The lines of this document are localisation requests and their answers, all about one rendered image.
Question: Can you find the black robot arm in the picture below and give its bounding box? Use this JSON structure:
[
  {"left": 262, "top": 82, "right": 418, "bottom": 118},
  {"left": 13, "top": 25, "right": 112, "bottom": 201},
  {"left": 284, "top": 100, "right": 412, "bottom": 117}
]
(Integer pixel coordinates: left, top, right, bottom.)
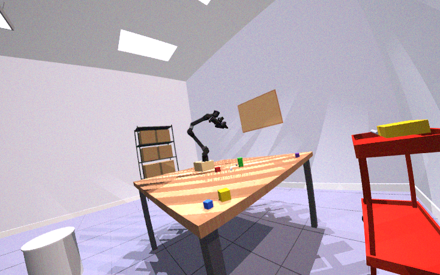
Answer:
[{"left": 187, "top": 110, "right": 220, "bottom": 162}]

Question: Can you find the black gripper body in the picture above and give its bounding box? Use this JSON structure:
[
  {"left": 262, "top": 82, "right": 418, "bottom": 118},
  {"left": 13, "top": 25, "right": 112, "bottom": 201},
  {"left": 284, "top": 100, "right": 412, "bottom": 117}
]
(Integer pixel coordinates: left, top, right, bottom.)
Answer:
[{"left": 214, "top": 119, "right": 226, "bottom": 128}]

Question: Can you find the small blue block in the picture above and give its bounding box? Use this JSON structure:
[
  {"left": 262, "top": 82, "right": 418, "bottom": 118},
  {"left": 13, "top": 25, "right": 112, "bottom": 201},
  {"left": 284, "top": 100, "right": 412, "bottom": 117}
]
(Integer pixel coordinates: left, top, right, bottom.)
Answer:
[{"left": 203, "top": 199, "right": 213, "bottom": 210}]

